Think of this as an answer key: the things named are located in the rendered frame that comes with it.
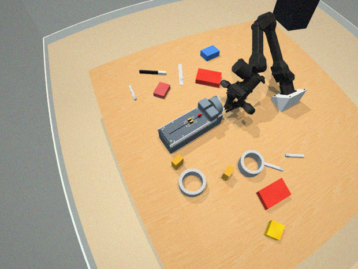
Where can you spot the red rectangular block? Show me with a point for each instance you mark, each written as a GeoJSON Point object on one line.
{"type": "Point", "coordinates": [273, 194]}
{"type": "Point", "coordinates": [208, 77]}
{"type": "Point", "coordinates": [161, 90]}

